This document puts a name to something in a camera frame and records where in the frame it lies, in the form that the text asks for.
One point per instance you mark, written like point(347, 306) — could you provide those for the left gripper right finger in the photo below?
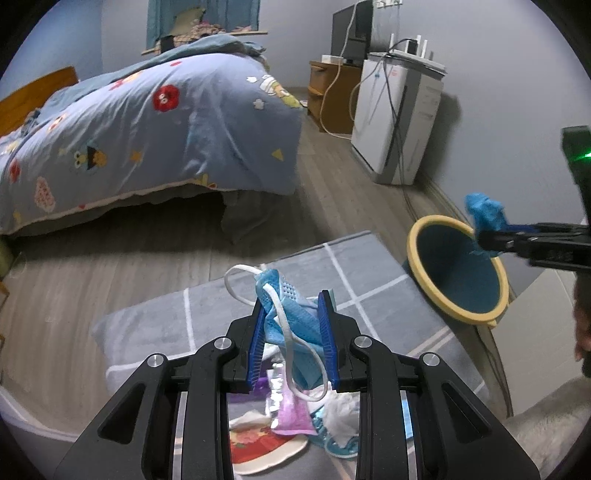
point(455, 435)

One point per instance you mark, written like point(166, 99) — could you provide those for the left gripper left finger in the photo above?
point(166, 404)

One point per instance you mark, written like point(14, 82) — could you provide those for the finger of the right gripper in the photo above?
point(504, 241)
point(520, 229)

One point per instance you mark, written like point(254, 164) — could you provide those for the blue trash piece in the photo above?
point(488, 214)

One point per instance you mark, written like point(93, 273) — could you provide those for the white tissue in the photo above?
point(342, 417)

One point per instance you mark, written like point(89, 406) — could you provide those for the purple wrapper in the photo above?
point(293, 418)

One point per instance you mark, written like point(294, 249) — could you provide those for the blue face mask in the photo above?
point(290, 322)

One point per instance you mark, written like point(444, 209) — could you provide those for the silver foil wrapper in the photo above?
point(275, 380)

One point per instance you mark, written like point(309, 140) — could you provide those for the yellow rimmed teal trash bin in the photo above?
point(459, 278)

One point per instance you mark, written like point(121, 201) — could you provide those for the person's right hand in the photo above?
point(582, 316)

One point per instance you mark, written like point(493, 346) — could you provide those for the white air purifier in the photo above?
point(398, 101)

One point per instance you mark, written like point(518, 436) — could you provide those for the white wifi router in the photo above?
point(414, 50)

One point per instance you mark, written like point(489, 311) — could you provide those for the wooden side cabinet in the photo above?
point(332, 96)

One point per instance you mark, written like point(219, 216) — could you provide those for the black monitor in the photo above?
point(351, 31)

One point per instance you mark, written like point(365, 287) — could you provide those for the blue patterned bed duvet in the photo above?
point(207, 114)

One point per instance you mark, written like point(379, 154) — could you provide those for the wooden bed frame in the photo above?
point(15, 108)

